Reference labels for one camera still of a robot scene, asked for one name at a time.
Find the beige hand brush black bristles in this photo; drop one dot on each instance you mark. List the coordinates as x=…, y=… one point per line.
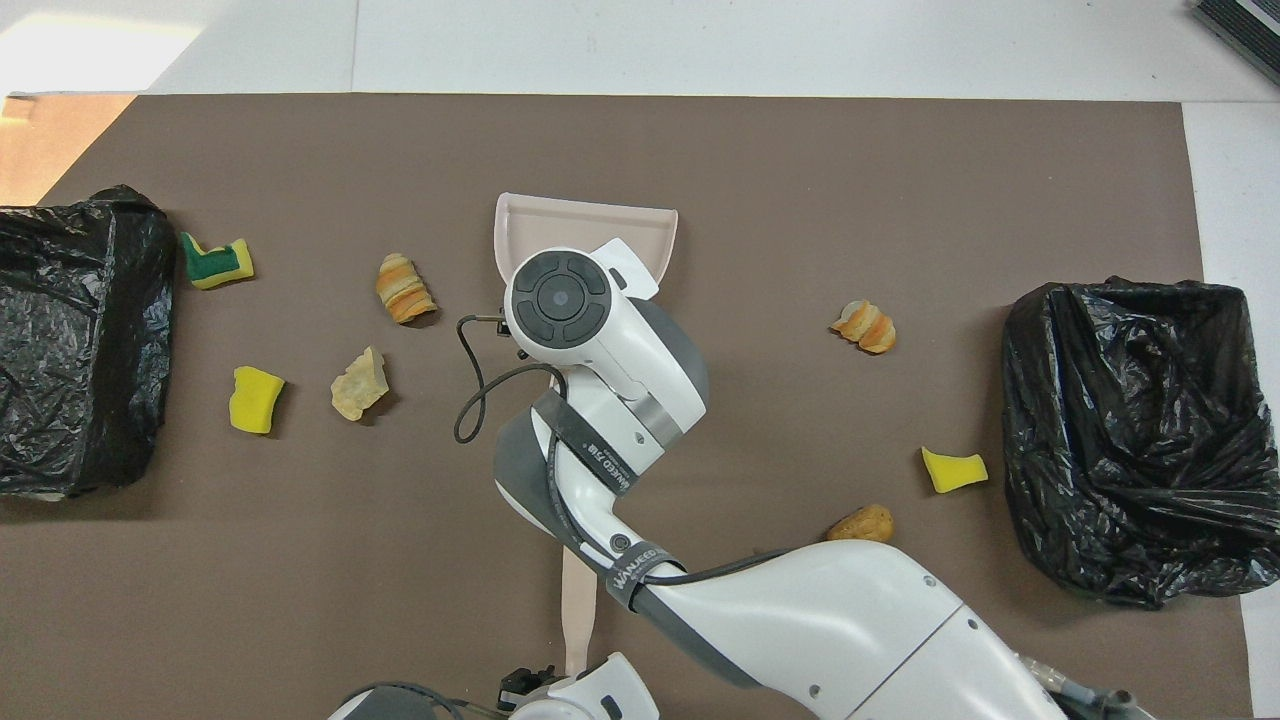
x=580, y=620

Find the yellow sponge piece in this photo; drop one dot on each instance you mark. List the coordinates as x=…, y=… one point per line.
x=255, y=400
x=953, y=470

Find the striped croissant bread piece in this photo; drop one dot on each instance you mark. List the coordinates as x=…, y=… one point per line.
x=405, y=288
x=864, y=325

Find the beige plastic dustpan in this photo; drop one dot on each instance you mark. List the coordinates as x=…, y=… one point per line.
x=570, y=225

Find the green and yellow sponge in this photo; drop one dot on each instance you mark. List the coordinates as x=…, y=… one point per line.
x=215, y=262

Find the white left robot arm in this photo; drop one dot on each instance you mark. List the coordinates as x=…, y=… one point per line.
x=600, y=695

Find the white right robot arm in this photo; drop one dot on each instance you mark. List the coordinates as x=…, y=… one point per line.
x=850, y=620

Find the rumpled black trash bag bin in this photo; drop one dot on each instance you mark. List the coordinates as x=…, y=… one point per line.
x=1130, y=440

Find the brown table mat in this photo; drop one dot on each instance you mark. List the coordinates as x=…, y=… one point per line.
x=700, y=150

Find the black bag covered cardboard box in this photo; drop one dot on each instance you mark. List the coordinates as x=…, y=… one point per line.
x=70, y=340

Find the dark ribbed panel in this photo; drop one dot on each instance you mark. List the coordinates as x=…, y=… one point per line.
x=1250, y=30

